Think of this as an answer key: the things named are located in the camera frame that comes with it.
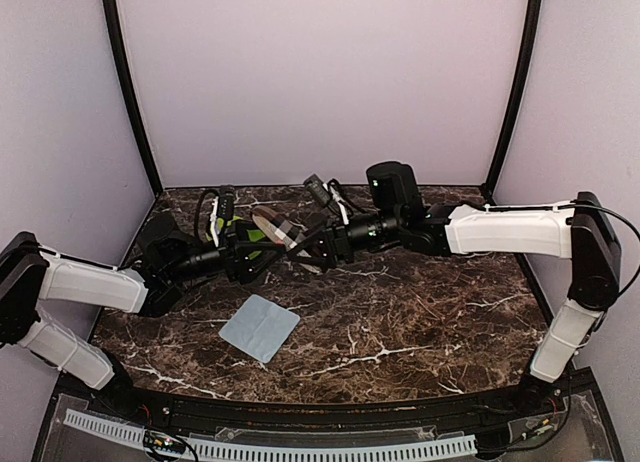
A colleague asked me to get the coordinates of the small circuit board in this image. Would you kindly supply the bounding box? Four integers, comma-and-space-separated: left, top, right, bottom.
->
142, 430, 186, 455

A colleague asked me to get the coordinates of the light blue cleaning cloth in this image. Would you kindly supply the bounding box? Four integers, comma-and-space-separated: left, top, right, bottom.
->
219, 295, 300, 364

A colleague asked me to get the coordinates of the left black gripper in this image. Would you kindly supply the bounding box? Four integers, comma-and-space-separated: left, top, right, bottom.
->
165, 218, 287, 285

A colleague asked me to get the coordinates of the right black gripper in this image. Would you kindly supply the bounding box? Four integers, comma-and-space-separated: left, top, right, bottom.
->
287, 208, 404, 269

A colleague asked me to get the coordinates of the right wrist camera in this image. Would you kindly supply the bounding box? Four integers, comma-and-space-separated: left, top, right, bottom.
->
303, 174, 349, 224

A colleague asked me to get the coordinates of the plaid sunglasses case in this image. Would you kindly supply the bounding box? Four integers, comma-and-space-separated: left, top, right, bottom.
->
251, 206, 307, 250

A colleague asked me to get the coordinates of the green plastic bowl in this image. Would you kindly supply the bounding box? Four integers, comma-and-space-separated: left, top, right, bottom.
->
205, 216, 251, 242

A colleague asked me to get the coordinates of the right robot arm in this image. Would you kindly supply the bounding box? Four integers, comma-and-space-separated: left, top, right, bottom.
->
288, 161, 621, 416

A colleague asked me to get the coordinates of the black frame post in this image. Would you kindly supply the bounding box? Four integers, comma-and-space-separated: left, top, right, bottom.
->
480, 0, 543, 202
101, 0, 164, 197

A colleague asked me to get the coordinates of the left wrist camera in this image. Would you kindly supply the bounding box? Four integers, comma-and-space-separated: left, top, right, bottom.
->
209, 185, 235, 246

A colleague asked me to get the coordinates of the white slotted cable duct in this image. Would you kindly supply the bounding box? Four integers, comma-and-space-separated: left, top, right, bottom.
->
63, 409, 478, 461

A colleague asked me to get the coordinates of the left black frame post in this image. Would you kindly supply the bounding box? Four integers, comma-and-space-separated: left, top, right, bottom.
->
101, 0, 164, 197

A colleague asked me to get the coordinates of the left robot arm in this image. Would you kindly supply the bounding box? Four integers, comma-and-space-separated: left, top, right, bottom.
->
1, 212, 285, 418

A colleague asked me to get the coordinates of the black front rail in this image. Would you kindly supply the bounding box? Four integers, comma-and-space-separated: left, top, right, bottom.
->
84, 381, 566, 436

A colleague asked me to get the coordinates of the green plastic plate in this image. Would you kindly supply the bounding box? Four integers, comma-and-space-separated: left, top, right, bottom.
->
239, 222, 266, 243

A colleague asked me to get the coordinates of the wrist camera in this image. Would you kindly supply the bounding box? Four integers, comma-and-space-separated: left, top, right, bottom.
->
303, 174, 349, 224
209, 185, 235, 246

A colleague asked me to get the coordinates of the right black frame post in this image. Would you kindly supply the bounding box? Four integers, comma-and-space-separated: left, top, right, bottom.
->
480, 0, 543, 202

